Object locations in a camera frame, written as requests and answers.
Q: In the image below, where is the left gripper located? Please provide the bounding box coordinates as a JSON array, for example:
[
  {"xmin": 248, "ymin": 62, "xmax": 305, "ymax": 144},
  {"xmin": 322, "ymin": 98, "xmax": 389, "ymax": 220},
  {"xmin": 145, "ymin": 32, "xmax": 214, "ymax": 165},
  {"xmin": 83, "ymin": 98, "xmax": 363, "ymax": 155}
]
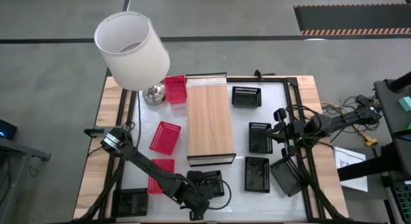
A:
[{"xmin": 175, "ymin": 180, "xmax": 214, "ymax": 223}]

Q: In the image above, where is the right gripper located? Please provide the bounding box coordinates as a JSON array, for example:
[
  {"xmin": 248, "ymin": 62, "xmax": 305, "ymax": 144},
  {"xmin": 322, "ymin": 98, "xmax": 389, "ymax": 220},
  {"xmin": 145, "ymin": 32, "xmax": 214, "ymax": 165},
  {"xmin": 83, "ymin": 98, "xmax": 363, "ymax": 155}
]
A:
[{"xmin": 266, "ymin": 120, "xmax": 308, "ymax": 146}]

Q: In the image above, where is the black plastic basket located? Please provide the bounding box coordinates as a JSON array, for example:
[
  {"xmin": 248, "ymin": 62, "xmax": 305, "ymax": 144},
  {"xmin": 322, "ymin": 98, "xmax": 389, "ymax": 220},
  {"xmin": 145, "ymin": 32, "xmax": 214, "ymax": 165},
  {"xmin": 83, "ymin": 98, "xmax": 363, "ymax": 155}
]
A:
[
  {"xmin": 231, "ymin": 85, "xmax": 262, "ymax": 109},
  {"xmin": 244, "ymin": 156, "xmax": 271, "ymax": 194},
  {"xmin": 248, "ymin": 121, "xmax": 274, "ymax": 155},
  {"xmin": 111, "ymin": 187, "xmax": 150, "ymax": 218},
  {"xmin": 269, "ymin": 157, "xmax": 305, "ymax": 198},
  {"xmin": 188, "ymin": 169, "xmax": 225, "ymax": 199}
]

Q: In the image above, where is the red plastic basket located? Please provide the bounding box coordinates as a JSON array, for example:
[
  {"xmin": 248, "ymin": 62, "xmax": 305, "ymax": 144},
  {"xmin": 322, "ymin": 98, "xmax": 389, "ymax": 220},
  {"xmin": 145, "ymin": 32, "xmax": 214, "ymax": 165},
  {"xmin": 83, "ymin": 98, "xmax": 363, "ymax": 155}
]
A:
[
  {"xmin": 146, "ymin": 159, "xmax": 176, "ymax": 195},
  {"xmin": 149, "ymin": 121, "xmax": 182, "ymax": 156},
  {"xmin": 164, "ymin": 74, "xmax": 188, "ymax": 105}
]

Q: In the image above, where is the white paper sheet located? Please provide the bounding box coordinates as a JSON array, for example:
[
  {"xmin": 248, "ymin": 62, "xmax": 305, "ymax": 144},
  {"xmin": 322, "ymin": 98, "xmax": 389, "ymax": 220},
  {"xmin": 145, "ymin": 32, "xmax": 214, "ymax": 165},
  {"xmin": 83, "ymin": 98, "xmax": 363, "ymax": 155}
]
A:
[{"xmin": 333, "ymin": 146, "xmax": 369, "ymax": 193}]

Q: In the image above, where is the black equipment cart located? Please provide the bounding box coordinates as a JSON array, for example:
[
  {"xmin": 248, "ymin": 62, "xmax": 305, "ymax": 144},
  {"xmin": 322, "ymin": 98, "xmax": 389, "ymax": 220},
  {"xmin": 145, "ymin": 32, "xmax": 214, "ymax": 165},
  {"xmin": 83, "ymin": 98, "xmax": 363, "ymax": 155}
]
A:
[{"xmin": 337, "ymin": 71, "xmax": 411, "ymax": 224}]

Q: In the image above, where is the teal box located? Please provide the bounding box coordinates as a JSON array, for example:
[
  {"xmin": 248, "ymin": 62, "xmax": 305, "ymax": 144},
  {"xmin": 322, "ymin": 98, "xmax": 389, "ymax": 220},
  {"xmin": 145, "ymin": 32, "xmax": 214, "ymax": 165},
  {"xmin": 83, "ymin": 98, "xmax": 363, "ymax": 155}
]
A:
[{"xmin": 398, "ymin": 96, "xmax": 411, "ymax": 112}]

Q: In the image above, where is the black hazard-striped floor mat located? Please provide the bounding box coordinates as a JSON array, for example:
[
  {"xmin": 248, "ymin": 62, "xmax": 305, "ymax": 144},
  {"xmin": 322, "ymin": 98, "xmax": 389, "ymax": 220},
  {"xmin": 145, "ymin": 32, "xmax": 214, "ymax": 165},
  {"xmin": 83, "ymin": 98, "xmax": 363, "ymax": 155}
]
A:
[{"xmin": 293, "ymin": 3, "xmax": 411, "ymax": 36}]

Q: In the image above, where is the backlit keyboard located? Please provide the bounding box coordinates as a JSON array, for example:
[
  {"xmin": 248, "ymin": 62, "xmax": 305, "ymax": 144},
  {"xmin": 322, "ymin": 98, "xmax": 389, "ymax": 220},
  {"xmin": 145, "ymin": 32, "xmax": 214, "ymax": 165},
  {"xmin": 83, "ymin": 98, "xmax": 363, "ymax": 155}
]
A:
[{"xmin": 393, "ymin": 180, "xmax": 411, "ymax": 224}]

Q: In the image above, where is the white shade table lamp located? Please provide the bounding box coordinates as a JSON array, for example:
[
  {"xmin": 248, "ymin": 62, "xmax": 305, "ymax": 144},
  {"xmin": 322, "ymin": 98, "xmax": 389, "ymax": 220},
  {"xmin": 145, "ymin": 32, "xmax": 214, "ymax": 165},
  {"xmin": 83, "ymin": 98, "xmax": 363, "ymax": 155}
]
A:
[{"xmin": 94, "ymin": 11, "xmax": 171, "ymax": 107}]

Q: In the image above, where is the grey desk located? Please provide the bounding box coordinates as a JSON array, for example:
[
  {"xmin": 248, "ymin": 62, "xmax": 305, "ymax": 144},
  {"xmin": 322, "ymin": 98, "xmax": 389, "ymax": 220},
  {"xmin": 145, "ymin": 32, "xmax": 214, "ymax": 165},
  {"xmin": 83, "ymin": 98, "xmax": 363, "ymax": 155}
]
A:
[{"xmin": 0, "ymin": 137, "xmax": 52, "ymax": 224}]

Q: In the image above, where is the black device with blue light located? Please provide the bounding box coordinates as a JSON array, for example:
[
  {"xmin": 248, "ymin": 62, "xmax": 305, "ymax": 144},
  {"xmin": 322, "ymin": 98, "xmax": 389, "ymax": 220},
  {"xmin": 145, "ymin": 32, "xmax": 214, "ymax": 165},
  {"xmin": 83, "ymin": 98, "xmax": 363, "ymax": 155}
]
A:
[{"xmin": 0, "ymin": 119, "xmax": 19, "ymax": 141}]

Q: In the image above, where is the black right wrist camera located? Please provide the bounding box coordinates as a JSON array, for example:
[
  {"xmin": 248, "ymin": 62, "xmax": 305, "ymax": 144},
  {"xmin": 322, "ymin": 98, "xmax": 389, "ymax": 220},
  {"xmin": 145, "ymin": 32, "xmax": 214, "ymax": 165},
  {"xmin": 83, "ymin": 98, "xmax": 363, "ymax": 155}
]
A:
[{"xmin": 273, "ymin": 107, "xmax": 288, "ymax": 123}]

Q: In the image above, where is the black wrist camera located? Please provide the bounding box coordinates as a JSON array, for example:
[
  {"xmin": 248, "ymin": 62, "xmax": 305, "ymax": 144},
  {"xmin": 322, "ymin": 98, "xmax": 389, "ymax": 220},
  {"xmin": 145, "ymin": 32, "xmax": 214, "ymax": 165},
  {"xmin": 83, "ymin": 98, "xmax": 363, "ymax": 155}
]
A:
[
  {"xmin": 273, "ymin": 107, "xmax": 288, "ymax": 123},
  {"xmin": 187, "ymin": 170, "xmax": 204, "ymax": 184}
]

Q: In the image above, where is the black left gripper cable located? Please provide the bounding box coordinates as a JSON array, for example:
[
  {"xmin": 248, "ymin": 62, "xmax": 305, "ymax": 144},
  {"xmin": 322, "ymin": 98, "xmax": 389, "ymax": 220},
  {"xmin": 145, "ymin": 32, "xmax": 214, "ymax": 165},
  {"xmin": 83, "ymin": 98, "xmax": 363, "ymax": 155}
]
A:
[{"xmin": 205, "ymin": 178, "xmax": 232, "ymax": 211}]

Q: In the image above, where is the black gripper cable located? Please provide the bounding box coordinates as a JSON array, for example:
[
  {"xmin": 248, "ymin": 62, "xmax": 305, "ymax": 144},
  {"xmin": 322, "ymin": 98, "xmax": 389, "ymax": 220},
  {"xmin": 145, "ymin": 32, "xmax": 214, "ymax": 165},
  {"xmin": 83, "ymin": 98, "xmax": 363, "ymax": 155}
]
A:
[
  {"xmin": 205, "ymin": 178, "xmax": 232, "ymax": 211},
  {"xmin": 284, "ymin": 103, "xmax": 322, "ymax": 123}
]

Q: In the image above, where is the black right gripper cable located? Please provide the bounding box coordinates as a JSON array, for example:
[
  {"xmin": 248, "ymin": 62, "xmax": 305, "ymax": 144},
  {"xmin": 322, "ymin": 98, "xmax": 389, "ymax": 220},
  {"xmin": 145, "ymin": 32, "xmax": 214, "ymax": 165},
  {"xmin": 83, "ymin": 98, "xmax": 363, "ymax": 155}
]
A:
[{"xmin": 284, "ymin": 103, "xmax": 322, "ymax": 123}]

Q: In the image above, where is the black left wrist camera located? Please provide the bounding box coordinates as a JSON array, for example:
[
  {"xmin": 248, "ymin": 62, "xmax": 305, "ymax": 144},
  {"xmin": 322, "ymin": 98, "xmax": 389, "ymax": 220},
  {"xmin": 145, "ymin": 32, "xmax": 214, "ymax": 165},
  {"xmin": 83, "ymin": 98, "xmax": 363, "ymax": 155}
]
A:
[{"xmin": 187, "ymin": 170, "xmax": 204, "ymax": 184}]

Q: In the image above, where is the black metal table frame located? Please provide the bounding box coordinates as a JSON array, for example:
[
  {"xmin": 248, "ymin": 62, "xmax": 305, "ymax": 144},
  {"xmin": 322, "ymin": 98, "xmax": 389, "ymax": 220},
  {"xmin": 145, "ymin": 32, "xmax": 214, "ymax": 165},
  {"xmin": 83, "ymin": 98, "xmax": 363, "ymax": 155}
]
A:
[{"xmin": 75, "ymin": 73, "xmax": 349, "ymax": 223}]

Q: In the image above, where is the wooden shelf with black frame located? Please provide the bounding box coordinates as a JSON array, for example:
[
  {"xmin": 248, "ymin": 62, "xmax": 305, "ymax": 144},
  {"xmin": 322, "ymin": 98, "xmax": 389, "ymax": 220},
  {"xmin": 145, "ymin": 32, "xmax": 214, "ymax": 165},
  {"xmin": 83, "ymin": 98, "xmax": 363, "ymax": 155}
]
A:
[{"xmin": 185, "ymin": 72, "xmax": 238, "ymax": 168}]

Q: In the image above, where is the black cable bundle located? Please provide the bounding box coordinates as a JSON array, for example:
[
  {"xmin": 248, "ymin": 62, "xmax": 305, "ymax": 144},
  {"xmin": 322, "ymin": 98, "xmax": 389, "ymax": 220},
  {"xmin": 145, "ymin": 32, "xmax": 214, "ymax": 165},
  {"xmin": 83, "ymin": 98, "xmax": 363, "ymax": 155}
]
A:
[{"xmin": 320, "ymin": 94, "xmax": 383, "ymax": 144}]

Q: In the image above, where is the yellow cable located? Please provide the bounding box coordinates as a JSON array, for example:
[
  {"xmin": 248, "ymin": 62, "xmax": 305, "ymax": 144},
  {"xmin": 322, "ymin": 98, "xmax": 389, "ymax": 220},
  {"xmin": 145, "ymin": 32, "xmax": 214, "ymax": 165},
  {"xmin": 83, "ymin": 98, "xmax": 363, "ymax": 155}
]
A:
[{"xmin": 320, "ymin": 101, "xmax": 379, "ymax": 147}]

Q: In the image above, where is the black lamp cord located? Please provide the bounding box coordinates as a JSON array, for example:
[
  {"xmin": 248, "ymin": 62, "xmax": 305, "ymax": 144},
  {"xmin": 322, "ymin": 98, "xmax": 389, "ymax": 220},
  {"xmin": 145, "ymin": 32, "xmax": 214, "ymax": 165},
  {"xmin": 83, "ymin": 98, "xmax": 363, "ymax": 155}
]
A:
[{"xmin": 137, "ymin": 90, "xmax": 143, "ymax": 150}]

